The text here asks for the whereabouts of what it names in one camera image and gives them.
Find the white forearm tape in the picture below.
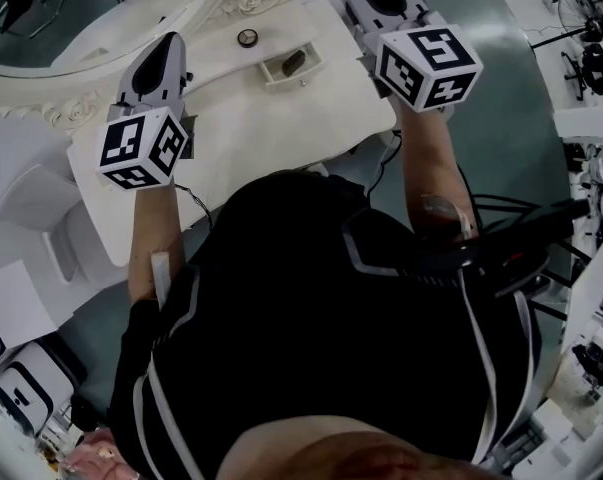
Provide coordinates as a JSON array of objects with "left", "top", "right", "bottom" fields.
[
  {"left": 149, "top": 251, "right": 171, "bottom": 312},
  {"left": 453, "top": 207, "right": 477, "bottom": 242}
]

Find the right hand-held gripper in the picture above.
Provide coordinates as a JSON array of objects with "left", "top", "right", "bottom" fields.
[{"left": 334, "top": 0, "right": 485, "bottom": 114}]

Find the white vanity drawer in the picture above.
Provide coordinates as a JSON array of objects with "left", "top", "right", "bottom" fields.
[{"left": 257, "top": 41, "right": 327, "bottom": 94}]

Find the white box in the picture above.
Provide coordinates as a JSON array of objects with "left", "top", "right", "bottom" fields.
[{"left": 0, "top": 260, "right": 60, "bottom": 349}]

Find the white vanity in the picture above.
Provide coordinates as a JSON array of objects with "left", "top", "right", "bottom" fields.
[{"left": 65, "top": 0, "right": 400, "bottom": 269}]

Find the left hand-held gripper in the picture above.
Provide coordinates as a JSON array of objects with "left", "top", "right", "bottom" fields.
[{"left": 94, "top": 31, "right": 197, "bottom": 192}]

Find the white panel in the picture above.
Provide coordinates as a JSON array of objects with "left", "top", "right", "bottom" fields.
[{"left": 563, "top": 235, "right": 603, "bottom": 359}]

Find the oval white-framed mirror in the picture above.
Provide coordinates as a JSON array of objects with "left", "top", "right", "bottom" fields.
[{"left": 0, "top": 0, "right": 287, "bottom": 134}]

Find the black body-worn device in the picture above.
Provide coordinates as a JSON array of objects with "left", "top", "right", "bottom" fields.
[{"left": 420, "top": 202, "right": 577, "bottom": 299}]

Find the white chair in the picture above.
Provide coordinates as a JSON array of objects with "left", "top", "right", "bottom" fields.
[{"left": 0, "top": 163, "right": 112, "bottom": 284}]

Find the person's right forearm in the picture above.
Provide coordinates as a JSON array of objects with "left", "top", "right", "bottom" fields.
[{"left": 395, "top": 100, "right": 480, "bottom": 242}]

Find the black cable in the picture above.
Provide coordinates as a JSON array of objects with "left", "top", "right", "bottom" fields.
[{"left": 173, "top": 182, "right": 215, "bottom": 232}]

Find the person's left forearm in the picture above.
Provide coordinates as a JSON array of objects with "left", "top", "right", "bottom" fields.
[{"left": 127, "top": 180, "right": 187, "bottom": 304}]

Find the pink floral cloth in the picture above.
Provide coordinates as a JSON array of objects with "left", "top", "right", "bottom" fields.
[{"left": 63, "top": 427, "right": 127, "bottom": 480}]

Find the person's black shirt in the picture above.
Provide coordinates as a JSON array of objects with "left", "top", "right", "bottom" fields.
[{"left": 108, "top": 170, "right": 545, "bottom": 480}]

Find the black makeup case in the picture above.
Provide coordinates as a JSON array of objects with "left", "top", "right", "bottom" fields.
[{"left": 281, "top": 50, "right": 306, "bottom": 77}]

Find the black office chair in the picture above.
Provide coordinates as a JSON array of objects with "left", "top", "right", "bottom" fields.
[{"left": 560, "top": 42, "right": 603, "bottom": 102}]

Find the white and black appliance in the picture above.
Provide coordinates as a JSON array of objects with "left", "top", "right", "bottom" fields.
[{"left": 0, "top": 340, "right": 77, "bottom": 437}]

